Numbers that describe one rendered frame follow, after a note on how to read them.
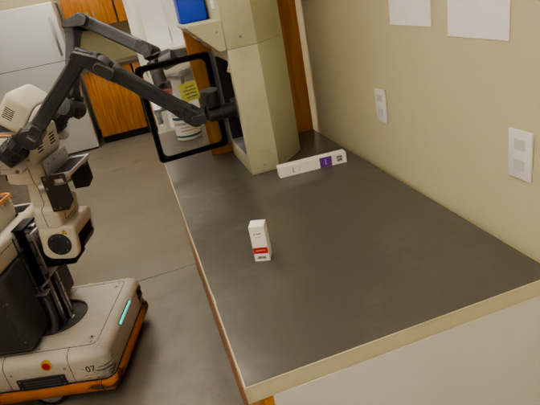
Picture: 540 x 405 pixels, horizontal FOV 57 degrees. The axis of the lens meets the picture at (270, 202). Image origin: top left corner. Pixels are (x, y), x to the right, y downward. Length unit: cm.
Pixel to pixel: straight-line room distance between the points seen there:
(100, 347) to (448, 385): 161
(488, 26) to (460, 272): 55
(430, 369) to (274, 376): 35
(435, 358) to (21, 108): 173
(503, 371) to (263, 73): 120
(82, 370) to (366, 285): 160
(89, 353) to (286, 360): 151
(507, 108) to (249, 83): 92
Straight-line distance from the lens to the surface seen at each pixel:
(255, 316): 113
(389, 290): 114
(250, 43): 180
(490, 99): 127
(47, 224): 232
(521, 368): 131
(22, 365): 255
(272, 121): 187
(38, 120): 200
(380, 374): 108
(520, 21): 117
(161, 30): 315
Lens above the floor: 161
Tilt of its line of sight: 24 degrees down
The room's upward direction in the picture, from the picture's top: 11 degrees counter-clockwise
